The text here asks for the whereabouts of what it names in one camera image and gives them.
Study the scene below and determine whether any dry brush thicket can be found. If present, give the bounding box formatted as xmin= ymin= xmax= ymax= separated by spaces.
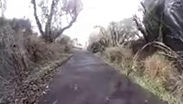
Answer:
xmin=0 ymin=15 xmax=78 ymax=96

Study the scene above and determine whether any row of trees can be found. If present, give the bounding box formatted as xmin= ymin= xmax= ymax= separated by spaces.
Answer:
xmin=85 ymin=0 xmax=183 ymax=75

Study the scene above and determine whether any green grass verge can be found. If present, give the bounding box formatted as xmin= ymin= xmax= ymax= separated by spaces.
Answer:
xmin=87 ymin=51 xmax=183 ymax=104

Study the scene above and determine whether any dark grey asphalt path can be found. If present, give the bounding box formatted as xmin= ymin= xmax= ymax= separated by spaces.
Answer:
xmin=36 ymin=45 xmax=183 ymax=104

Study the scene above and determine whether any bare branching tree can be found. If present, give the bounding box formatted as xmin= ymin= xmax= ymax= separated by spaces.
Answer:
xmin=18 ymin=0 xmax=85 ymax=47

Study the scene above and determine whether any tall dry grass bank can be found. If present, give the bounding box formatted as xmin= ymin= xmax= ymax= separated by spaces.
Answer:
xmin=83 ymin=32 xmax=183 ymax=104

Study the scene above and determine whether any grass and leaf litter verge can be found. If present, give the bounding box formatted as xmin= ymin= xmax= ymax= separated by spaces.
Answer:
xmin=0 ymin=45 xmax=74 ymax=104

